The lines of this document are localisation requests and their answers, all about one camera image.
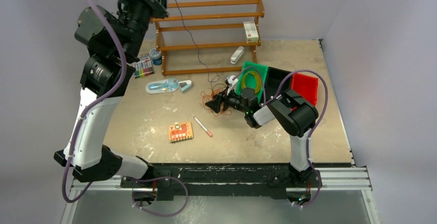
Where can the blue round tin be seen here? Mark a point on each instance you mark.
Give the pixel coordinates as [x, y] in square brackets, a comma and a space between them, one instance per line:
[155, 56]

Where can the red plastic bin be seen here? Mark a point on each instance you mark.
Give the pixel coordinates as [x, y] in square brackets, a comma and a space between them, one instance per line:
[306, 86]

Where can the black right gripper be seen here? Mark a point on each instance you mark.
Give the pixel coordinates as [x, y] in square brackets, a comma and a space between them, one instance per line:
[218, 100]

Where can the marker pen set pack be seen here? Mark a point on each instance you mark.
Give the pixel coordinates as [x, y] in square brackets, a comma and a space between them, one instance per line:
[143, 67]

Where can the blue toothbrush blister pack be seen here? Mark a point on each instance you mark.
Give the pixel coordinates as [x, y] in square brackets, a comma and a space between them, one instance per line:
[164, 86]

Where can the black plastic bin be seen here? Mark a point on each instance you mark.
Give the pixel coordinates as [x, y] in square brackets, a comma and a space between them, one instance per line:
[273, 80]

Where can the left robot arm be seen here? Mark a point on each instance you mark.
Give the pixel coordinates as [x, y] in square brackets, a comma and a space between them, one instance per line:
[113, 42]

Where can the wooden shelf rack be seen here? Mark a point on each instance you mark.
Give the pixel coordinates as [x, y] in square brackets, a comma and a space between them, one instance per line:
[176, 23]

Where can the aluminium rail frame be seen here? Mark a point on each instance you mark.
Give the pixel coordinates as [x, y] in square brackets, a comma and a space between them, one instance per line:
[192, 151]

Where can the red marker pen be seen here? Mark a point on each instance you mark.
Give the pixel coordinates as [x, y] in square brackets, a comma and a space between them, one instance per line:
[203, 127]

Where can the white stapler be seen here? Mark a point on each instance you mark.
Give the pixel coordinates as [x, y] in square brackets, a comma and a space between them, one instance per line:
[237, 55]

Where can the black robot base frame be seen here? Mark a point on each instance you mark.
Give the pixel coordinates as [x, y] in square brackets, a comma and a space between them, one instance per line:
[273, 180]

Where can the green plastic bin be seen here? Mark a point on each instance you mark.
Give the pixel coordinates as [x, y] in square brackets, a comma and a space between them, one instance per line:
[253, 76]

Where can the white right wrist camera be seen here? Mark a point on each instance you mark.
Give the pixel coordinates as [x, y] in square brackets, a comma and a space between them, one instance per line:
[231, 81]

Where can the orange snack packet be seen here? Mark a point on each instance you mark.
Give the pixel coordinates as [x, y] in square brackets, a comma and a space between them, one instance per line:
[180, 132]

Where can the white cardboard box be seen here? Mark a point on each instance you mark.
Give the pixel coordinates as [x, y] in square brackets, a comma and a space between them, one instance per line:
[251, 32]

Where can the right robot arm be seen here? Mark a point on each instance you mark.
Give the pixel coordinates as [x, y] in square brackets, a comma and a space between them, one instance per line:
[295, 115]

